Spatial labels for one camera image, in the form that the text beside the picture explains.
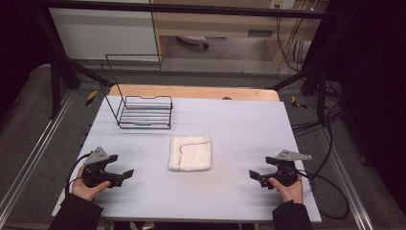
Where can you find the white cabinet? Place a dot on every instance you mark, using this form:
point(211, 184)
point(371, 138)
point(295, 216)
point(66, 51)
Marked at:
point(102, 32)

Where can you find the person's left hand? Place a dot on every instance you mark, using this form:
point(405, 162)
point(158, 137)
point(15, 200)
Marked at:
point(83, 190)

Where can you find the aluminium rail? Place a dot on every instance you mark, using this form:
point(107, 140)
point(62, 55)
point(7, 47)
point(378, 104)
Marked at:
point(35, 153)
point(343, 166)

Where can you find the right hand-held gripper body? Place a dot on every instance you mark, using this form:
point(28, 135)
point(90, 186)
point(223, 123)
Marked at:
point(287, 172)

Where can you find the white table cover sheet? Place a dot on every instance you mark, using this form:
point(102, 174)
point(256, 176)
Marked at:
point(223, 134)

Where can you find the black metal stand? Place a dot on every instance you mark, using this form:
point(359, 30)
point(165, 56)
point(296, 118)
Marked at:
point(57, 73)
point(321, 86)

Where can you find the white towel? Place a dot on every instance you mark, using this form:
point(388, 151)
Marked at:
point(190, 153)

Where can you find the person's right hand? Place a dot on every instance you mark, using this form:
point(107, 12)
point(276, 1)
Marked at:
point(290, 191)

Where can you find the white power strip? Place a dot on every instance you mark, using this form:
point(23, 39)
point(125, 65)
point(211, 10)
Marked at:
point(281, 4)

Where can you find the grey chair base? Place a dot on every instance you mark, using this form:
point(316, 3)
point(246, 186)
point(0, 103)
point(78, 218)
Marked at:
point(193, 40)

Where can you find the yellow black tape strip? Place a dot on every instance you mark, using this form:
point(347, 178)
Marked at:
point(91, 97)
point(297, 103)

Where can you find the black frame crossbar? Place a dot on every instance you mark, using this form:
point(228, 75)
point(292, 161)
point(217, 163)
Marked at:
point(191, 9)

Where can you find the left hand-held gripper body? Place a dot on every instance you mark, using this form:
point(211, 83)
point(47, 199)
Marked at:
point(95, 174)

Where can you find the wooden table board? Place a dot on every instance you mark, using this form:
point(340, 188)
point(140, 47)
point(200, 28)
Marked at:
point(191, 92)

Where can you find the light wooden desk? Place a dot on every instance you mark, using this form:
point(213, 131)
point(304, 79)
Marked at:
point(217, 25)

